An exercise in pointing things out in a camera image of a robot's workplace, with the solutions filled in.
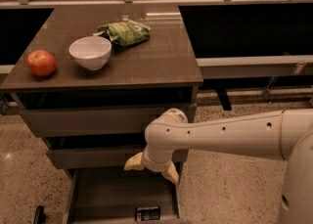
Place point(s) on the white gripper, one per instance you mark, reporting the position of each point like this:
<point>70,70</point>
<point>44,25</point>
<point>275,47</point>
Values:
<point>155,163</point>

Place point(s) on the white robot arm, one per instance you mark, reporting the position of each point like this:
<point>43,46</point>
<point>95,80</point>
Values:
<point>287,135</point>

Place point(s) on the middle drawer front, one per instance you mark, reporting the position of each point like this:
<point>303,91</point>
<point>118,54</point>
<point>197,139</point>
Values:
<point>93,157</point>

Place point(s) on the open bottom drawer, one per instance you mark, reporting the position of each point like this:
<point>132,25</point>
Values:
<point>110,195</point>

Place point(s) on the top drawer front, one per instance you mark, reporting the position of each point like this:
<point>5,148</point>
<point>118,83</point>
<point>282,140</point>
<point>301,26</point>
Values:
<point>97,121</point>

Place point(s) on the dark brown drawer cabinet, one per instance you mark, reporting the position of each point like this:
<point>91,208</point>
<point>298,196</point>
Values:
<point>160,72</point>

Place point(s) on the black object on floor left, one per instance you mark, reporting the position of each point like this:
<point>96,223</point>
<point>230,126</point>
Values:
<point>39,217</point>

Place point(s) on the white ceramic bowl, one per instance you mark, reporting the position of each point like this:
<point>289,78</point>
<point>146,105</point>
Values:
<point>91,52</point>

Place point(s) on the green chip bag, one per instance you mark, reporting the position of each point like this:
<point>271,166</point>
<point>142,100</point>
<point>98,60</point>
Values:
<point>124,34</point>

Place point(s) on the red apple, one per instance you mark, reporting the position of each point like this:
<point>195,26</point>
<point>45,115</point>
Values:
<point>41,63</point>

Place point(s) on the long grey bench rail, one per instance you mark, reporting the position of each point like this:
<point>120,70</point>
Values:
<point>267,66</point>

